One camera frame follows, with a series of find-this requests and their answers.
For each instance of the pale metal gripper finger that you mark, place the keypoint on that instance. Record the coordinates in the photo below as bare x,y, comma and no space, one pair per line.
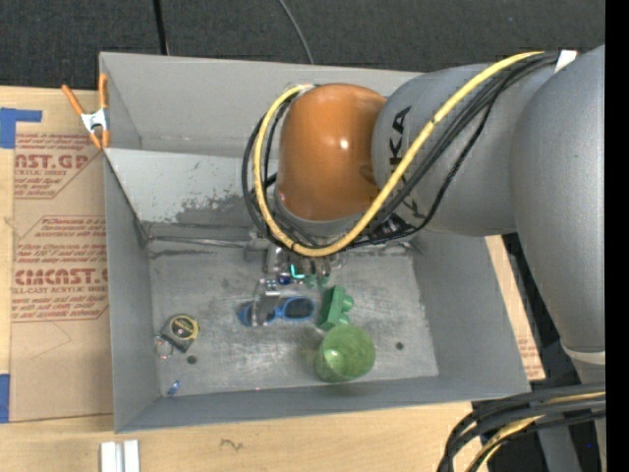
256,308
269,305

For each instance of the green translucent plastic cup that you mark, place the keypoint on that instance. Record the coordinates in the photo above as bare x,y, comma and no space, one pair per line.
344,357

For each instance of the yellow and black tape measure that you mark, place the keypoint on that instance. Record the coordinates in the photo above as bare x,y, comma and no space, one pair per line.
183,330

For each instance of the blue sunglasses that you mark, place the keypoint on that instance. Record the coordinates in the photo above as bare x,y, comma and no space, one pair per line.
297,308

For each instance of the brown cardboard board, red print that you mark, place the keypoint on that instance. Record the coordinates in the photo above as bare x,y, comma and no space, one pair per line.
54,357

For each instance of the green toy building block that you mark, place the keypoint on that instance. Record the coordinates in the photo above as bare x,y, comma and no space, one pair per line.
335,308

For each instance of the grey metal bin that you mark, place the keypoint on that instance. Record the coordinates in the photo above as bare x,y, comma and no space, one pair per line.
206,106

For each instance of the small blue clear thing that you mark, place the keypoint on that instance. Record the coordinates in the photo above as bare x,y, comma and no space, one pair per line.
173,388

